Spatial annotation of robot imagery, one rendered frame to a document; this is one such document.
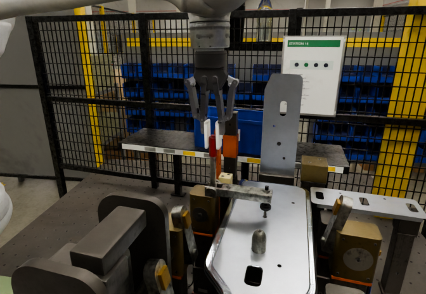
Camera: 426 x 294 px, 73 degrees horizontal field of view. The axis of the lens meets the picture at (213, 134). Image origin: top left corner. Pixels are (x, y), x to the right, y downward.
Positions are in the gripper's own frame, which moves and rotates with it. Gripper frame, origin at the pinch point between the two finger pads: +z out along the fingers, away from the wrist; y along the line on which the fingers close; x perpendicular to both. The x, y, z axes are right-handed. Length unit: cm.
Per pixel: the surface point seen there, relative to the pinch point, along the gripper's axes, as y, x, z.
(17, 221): -198, 85, 116
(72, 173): -183, 136, 95
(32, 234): -78, 7, 49
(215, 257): 5.1, -17.8, 21.5
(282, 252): 18.6, -12.3, 21.9
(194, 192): -5.0, -1.8, 16.2
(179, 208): -2.4, -18.2, 10.5
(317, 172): 27.5, 23.4, 18.4
